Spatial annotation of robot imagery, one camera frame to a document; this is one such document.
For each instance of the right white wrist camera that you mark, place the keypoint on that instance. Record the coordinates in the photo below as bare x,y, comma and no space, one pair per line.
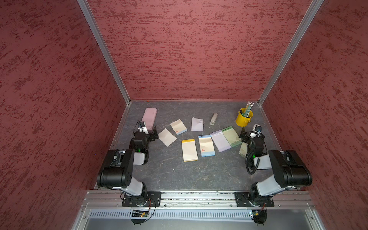
257,128

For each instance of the aluminium rail frame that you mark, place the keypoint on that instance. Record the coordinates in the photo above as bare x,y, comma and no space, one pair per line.
220,205

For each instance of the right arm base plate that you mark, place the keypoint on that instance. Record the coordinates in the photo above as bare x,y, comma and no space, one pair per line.
250,200

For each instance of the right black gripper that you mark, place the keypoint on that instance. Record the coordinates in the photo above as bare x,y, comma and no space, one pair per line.
246,135

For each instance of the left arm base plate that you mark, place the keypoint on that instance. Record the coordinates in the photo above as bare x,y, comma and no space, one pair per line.
148,199

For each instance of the green memo pad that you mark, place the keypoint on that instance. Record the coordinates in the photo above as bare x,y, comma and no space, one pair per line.
231,136

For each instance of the pink pencil case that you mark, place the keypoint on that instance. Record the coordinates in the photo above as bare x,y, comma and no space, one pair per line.
149,118

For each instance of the torn blue-edged beige page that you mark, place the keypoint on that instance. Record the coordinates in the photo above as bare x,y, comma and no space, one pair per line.
178,127

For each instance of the bundle of pencils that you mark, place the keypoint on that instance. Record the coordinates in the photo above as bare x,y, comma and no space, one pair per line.
246,111

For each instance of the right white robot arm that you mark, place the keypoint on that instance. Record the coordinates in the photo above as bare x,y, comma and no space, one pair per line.
288,170

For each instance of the torn green memo page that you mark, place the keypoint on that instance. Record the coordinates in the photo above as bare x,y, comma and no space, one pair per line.
243,150

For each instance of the yellow pencil cup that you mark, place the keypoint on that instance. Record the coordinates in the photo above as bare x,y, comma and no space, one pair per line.
243,119

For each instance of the yellow-top beige memo pad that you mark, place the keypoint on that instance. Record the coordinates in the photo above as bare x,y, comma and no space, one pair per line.
189,150

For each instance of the purple grid memo pad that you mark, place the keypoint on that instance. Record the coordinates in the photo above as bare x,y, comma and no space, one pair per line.
220,141

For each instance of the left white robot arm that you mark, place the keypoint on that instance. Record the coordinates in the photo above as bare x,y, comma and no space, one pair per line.
116,172

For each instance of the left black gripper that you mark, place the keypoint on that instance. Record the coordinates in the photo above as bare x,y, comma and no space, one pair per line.
151,135

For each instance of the blue-edged beige memo pad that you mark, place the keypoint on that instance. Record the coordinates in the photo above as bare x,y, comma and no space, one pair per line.
206,146

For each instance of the torn plain beige page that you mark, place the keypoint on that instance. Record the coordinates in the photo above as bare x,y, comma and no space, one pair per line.
167,137

